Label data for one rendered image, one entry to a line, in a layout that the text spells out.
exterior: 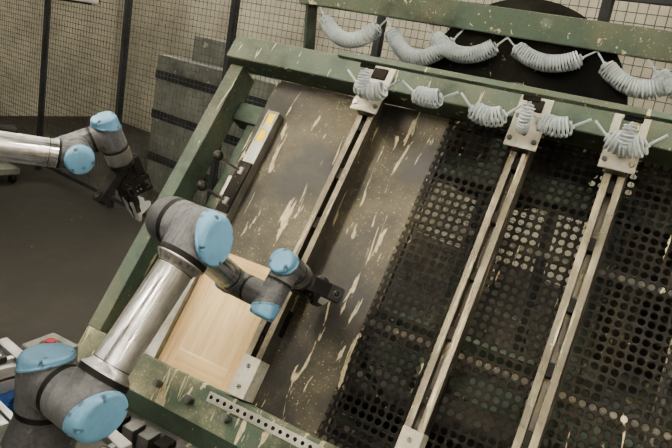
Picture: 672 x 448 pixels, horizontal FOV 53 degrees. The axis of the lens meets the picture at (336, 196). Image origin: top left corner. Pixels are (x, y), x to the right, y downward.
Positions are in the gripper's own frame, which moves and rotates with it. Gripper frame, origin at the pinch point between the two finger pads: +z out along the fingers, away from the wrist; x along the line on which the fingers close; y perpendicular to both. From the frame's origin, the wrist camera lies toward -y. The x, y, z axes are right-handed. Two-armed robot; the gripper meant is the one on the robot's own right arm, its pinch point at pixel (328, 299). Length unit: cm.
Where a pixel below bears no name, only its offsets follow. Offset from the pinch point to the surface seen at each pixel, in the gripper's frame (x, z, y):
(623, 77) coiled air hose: -110, 19, -59
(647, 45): -121, 14, -63
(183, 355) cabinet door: 34, 0, 39
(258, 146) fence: -42, -2, 49
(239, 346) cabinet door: 24.0, 0.4, 21.6
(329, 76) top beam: -72, -8, 31
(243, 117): -55, 6, 66
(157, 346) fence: 35, -2, 48
